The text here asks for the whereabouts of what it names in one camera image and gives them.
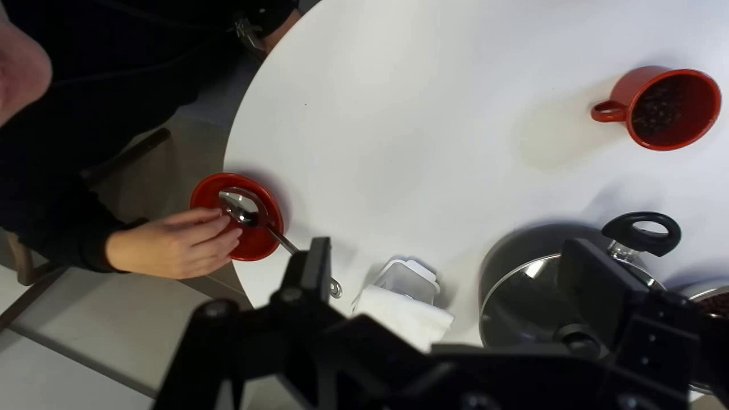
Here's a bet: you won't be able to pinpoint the silver bowl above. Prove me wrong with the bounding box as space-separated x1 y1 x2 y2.
680 279 729 320

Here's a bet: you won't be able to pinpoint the orange-red cup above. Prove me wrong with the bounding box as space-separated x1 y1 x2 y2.
589 66 721 152

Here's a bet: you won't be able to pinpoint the white round table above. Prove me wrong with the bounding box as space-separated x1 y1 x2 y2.
224 0 729 341

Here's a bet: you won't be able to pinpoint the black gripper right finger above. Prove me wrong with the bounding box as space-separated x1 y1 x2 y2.
557 239 686 353

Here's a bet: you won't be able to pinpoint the red plate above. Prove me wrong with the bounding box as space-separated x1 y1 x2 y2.
188 174 284 263

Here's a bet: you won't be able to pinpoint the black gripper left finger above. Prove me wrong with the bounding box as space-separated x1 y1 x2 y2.
273 236 333 334

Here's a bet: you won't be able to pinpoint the person's hand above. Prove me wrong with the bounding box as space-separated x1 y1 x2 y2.
105 208 242 280

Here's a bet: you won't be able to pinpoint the silver spoon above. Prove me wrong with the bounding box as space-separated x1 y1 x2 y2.
216 189 298 263

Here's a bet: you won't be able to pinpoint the person in black clothes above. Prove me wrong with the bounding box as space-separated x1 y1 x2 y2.
0 0 306 274

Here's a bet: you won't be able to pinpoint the glass pot lid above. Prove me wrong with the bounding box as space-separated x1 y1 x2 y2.
478 255 604 356

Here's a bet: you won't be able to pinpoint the coffee beans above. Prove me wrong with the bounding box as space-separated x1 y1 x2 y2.
632 78 702 143

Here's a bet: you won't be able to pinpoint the black cooking pot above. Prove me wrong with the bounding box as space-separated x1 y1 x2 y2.
478 211 680 346

